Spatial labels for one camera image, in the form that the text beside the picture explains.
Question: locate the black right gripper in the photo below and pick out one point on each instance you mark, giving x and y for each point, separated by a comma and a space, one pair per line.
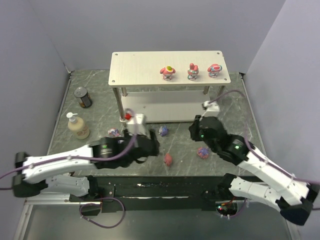
196, 128

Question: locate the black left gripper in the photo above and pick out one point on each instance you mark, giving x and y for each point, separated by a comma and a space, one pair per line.
152, 143

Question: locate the pink blue goggles toy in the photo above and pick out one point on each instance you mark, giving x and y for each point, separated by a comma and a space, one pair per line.
214, 70

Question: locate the red bunny ear toy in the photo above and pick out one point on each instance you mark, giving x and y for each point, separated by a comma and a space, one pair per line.
192, 72

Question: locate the pink toy yellow hat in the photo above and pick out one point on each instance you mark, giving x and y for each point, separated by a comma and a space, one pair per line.
167, 72

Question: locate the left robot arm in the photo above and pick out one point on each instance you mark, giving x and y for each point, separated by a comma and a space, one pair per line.
39, 174

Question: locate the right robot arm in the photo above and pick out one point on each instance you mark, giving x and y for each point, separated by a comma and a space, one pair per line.
291, 196

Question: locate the white two-tier shelf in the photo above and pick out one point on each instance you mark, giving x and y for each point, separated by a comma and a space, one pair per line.
137, 83

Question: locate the purple white standing toy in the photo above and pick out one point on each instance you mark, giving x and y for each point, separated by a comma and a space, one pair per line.
163, 131

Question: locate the pink purple lying toy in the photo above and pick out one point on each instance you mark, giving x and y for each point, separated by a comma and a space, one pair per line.
203, 152

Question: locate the pink white toy top-left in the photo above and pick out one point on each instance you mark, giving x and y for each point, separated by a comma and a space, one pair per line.
113, 132

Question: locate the black front base bar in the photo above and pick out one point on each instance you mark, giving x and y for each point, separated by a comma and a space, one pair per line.
147, 193

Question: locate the beige pump lotion bottle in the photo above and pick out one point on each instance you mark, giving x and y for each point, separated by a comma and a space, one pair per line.
77, 126

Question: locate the small electronics board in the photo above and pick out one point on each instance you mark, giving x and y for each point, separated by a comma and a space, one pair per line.
226, 208

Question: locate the dark soda can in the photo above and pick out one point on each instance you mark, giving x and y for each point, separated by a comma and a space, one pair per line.
83, 97

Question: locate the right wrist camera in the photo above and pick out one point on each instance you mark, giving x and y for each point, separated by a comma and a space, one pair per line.
211, 109

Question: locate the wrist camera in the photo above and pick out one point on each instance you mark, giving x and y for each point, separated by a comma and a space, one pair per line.
136, 124
211, 109

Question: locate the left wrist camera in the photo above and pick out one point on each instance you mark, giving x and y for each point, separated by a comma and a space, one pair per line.
136, 124

